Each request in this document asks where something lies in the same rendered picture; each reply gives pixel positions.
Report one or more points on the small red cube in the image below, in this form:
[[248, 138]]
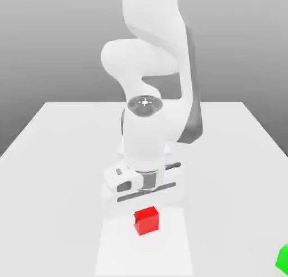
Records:
[[147, 222]]

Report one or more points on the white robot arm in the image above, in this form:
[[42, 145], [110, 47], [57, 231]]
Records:
[[144, 135]]

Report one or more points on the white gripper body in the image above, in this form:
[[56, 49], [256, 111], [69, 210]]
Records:
[[146, 199]]

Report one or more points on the small green cube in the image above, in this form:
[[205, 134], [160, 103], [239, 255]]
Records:
[[283, 259]]

